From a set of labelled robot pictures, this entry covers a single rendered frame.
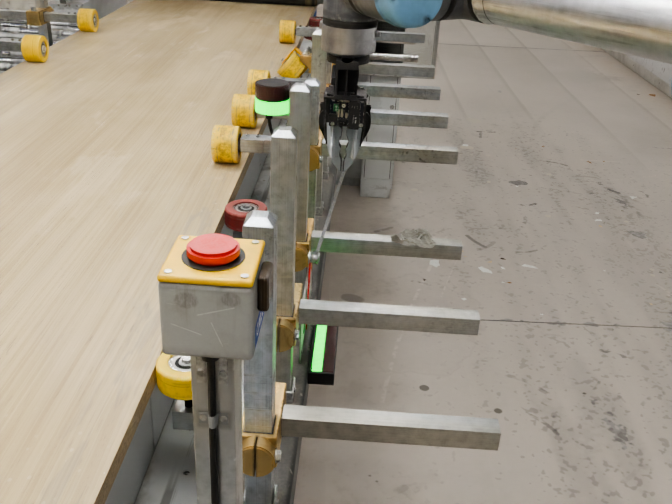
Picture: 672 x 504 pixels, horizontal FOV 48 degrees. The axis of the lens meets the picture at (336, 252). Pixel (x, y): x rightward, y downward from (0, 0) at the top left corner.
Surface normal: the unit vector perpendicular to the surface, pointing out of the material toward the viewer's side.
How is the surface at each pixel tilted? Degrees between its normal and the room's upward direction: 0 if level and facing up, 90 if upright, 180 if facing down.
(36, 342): 0
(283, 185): 90
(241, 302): 90
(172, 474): 0
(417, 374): 0
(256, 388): 90
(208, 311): 90
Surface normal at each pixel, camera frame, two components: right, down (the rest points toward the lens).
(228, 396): -0.05, 0.45
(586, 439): 0.04, -0.89
